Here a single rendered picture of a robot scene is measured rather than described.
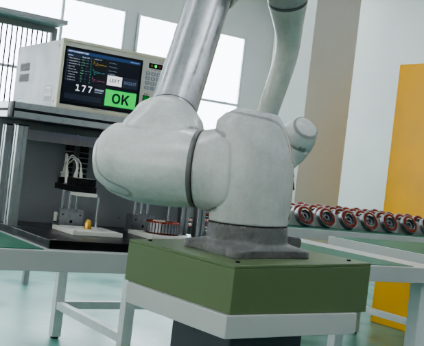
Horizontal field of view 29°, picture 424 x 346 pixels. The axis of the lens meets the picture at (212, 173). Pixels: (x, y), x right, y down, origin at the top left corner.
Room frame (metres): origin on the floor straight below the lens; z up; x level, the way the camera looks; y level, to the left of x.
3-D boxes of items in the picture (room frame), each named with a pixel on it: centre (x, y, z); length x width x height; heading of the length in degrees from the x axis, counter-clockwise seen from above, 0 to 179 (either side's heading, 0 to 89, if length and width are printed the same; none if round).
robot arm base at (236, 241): (1.57, -0.10, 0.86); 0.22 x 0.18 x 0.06; 125
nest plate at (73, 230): (2.28, 0.33, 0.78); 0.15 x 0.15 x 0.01; 33
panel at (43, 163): (2.56, 0.37, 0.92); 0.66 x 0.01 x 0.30; 123
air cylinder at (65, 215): (2.40, 0.41, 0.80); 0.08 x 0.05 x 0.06; 123
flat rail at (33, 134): (2.43, 0.28, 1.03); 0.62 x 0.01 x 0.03; 123
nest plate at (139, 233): (2.41, 0.13, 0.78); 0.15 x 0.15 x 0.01; 33
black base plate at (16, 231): (2.36, 0.24, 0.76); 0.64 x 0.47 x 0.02; 123
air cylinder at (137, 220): (2.53, 0.21, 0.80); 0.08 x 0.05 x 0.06; 123
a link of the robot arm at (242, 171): (1.56, -0.07, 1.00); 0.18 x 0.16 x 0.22; 76
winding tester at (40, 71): (2.62, 0.39, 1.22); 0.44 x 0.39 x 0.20; 123
